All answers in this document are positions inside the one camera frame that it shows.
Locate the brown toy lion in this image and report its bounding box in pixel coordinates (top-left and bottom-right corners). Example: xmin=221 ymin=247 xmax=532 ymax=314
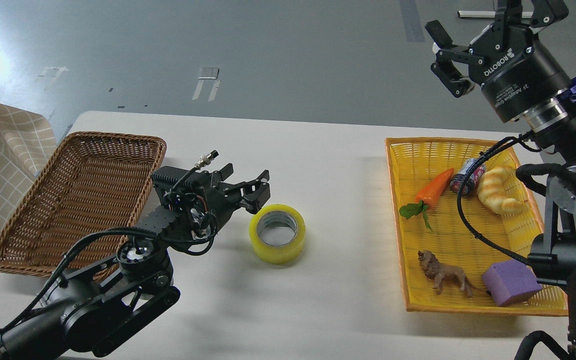
xmin=417 ymin=250 xmax=474 ymax=298

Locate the purple foam block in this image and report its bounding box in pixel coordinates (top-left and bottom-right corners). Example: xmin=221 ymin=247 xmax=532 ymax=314
xmin=481 ymin=259 xmax=542 ymax=307

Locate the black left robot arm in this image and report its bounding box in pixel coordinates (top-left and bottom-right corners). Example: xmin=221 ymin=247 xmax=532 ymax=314
xmin=0 ymin=150 xmax=271 ymax=360

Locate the white metal stand base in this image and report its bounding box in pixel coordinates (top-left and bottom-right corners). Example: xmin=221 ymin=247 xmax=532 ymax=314
xmin=457 ymin=9 xmax=496 ymax=19

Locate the brown wicker basket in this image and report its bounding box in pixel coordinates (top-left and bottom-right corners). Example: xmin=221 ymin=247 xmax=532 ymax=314
xmin=0 ymin=131 xmax=167 ymax=278

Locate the orange toy carrot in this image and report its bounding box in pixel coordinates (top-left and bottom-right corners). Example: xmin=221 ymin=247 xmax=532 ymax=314
xmin=398 ymin=168 xmax=455 ymax=231

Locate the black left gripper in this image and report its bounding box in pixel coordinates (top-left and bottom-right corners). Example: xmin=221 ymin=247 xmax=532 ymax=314
xmin=188 ymin=162 xmax=271 ymax=231

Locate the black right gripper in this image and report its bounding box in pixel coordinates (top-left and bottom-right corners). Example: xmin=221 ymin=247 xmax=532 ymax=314
xmin=425 ymin=0 xmax=570 ymax=123

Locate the small soda can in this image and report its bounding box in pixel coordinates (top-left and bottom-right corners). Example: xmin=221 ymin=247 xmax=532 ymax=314
xmin=449 ymin=158 xmax=487 ymax=196

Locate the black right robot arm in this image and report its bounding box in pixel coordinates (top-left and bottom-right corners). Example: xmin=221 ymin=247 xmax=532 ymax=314
xmin=425 ymin=0 xmax=576 ymax=360

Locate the yellow plastic basket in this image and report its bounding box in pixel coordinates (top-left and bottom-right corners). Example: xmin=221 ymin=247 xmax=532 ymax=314
xmin=385 ymin=137 xmax=569 ymax=317

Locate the yellow tape roll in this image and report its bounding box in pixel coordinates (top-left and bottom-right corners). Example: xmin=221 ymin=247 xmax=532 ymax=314
xmin=248 ymin=203 xmax=307 ymax=265

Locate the toy bread croissant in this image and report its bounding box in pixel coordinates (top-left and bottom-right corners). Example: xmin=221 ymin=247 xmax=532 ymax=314
xmin=477 ymin=165 xmax=523 ymax=215

